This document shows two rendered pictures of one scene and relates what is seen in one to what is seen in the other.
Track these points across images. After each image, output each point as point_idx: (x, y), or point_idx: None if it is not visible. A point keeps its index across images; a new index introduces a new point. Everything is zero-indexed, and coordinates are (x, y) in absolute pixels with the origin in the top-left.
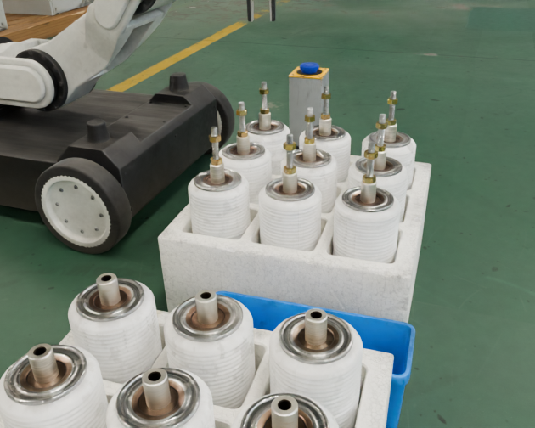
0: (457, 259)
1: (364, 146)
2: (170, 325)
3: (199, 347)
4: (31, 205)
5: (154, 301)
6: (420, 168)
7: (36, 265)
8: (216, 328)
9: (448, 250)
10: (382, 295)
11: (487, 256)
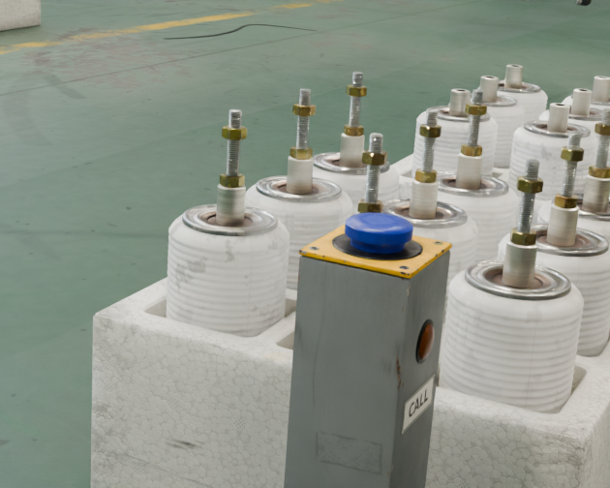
0: (52, 470)
1: (288, 231)
2: (591, 133)
3: None
4: None
5: None
6: (133, 306)
7: None
8: (546, 124)
9: (49, 487)
10: None
11: None
